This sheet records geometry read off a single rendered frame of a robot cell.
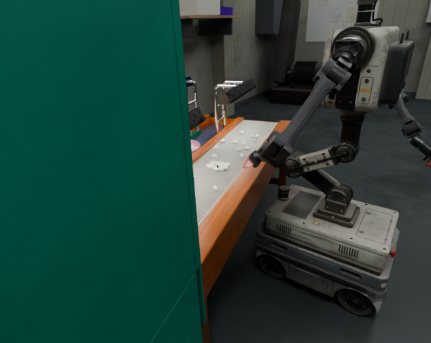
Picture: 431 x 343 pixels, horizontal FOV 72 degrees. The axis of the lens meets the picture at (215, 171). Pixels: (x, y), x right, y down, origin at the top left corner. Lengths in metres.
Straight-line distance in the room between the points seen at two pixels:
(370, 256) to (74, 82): 1.54
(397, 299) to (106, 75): 2.00
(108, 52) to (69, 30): 0.07
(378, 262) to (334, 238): 0.23
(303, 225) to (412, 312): 0.79
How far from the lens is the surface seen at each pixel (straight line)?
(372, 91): 1.44
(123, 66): 0.52
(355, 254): 1.74
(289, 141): 1.04
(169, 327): 0.87
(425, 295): 2.27
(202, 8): 4.12
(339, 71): 1.21
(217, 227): 1.20
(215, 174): 1.66
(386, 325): 2.02
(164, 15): 0.64
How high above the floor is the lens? 1.49
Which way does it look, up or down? 26 degrees down
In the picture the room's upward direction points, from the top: 3 degrees counter-clockwise
